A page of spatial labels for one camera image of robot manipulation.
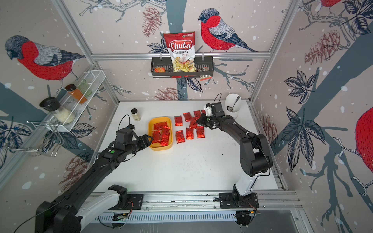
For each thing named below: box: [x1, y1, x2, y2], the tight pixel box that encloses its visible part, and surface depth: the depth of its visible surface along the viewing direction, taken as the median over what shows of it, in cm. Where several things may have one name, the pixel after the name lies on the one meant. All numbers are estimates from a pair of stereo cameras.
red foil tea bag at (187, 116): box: [183, 112, 192, 123], surface depth 112 cm
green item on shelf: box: [78, 79, 93, 97], surface depth 79 cm
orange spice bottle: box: [65, 83, 88, 105], surface depth 74 cm
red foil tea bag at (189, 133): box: [185, 127, 194, 140], surface depth 100 cm
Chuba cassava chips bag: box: [163, 31, 197, 73], surface depth 84 cm
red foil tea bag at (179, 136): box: [175, 130, 186, 144], surface depth 100 cm
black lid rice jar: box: [39, 97, 76, 125], surface depth 64 cm
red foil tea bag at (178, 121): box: [174, 115, 184, 127], surface depth 109 cm
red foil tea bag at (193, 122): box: [189, 116, 199, 129], surface depth 93 cm
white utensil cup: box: [224, 93, 243, 119], surface depth 105 cm
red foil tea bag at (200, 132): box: [196, 126, 205, 139], surface depth 100 cm
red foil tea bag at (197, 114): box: [193, 110, 202, 119], surface depth 113 cm
